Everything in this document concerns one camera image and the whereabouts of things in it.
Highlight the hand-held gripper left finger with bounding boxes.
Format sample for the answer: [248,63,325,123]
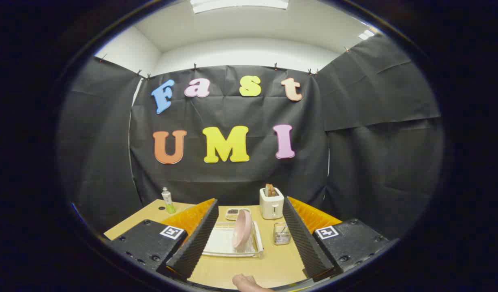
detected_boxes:
[107,198,219,282]

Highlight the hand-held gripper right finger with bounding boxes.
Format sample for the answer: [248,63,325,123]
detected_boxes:
[282,196,391,283]

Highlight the silver wire basket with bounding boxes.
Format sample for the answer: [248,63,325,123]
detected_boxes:
[273,222,292,245]

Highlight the white wire dish rack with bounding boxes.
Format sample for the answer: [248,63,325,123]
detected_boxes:
[202,221,264,259]

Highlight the pink plate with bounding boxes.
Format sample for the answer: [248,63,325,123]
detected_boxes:
[232,209,252,249]

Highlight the white divided condiment tray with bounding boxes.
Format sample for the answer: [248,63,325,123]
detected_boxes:
[225,208,251,221]

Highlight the cream toaster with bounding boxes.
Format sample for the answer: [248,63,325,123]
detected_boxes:
[259,187,284,220]

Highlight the green liquid bottle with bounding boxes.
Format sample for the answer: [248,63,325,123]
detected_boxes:
[161,187,176,214]

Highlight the black backdrop cloth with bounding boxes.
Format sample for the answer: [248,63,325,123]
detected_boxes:
[56,34,446,244]

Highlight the ceiling light panel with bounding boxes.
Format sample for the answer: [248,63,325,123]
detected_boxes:
[190,0,290,14]

